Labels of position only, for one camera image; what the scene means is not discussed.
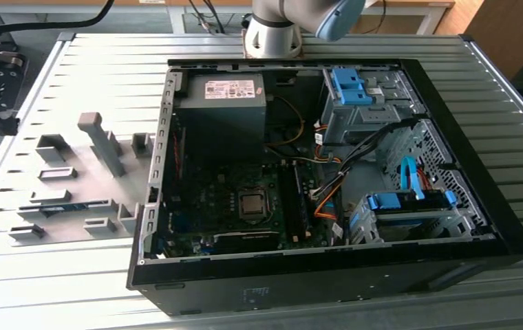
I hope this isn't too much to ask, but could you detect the orange wire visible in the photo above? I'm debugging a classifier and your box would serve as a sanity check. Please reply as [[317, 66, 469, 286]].
[[314, 187, 342, 219]]

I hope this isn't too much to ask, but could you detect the black RAM slot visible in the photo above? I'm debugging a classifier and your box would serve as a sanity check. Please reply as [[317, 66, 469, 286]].
[[275, 159, 298, 243]]

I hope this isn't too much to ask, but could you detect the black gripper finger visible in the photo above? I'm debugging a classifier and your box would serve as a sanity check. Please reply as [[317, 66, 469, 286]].
[[0, 36, 31, 137]]

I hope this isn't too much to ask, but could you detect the blue RAM stick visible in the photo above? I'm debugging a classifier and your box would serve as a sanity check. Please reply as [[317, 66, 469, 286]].
[[19, 202, 107, 212]]

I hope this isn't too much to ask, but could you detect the black graphics card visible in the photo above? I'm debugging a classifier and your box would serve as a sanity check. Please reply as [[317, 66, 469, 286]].
[[210, 230, 282, 255]]

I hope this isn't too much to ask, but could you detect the thin yellow wire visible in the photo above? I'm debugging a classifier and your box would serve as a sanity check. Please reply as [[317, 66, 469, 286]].
[[264, 96, 307, 149]]

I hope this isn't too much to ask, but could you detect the black hard disk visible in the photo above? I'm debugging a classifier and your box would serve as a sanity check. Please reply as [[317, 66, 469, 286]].
[[398, 190, 447, 211]]

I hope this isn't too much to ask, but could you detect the silver CPU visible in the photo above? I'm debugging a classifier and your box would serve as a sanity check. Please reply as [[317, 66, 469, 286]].
[[242, 194, 266, 216]]

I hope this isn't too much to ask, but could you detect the black CPU socket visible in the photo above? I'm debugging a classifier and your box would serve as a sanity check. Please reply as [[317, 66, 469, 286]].
[[236, 186, 274, 225]]

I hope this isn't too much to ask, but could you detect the black cable with white connector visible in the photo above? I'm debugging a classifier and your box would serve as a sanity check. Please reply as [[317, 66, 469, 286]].
[[187, 0, 227, 34]]

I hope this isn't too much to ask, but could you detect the black camera cable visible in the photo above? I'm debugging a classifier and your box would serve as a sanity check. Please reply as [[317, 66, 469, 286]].
[[0, 0, 116, 35]]

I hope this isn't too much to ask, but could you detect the blue plastic disk carrier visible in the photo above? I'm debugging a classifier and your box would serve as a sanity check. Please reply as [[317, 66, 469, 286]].
[[366, 190, 458, 221], [329, 67, 378, 107]]

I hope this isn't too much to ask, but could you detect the brown wooden cabinet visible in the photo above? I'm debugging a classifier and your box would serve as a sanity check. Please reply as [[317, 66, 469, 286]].
[[435, 0, 523, 82]]

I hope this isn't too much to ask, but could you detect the grey power supply unit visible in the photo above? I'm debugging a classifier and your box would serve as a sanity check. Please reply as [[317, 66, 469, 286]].
[[172, 71, 270, 168]]

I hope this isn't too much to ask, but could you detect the wooden desk with white frame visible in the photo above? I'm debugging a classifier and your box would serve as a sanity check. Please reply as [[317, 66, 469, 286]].
[[365, 0, 457, 35]]

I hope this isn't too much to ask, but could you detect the grey metal drive cage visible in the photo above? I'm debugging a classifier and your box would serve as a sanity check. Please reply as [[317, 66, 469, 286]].
[[346, 202, 497, 245], [321, 67, 427, 145]]

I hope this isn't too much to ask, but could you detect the black PC case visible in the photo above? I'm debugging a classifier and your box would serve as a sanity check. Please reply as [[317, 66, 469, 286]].
[[126, 57, 523, 317]]

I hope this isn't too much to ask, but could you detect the grey plastic parts rack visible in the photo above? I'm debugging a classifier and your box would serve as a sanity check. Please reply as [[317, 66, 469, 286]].
[[7, 111, 158, 248]]

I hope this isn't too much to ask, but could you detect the green motherboard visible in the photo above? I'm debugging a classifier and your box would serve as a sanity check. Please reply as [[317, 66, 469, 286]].
[[158, 159, 337, 257]]

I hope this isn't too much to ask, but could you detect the wooden desk with grey frame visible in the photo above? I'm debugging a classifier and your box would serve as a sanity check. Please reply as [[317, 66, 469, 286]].
[[0, 0, 254, 34]]

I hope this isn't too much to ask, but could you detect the flat blue wire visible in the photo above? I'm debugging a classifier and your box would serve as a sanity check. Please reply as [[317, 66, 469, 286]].
[[401, 156, 426, 200]]

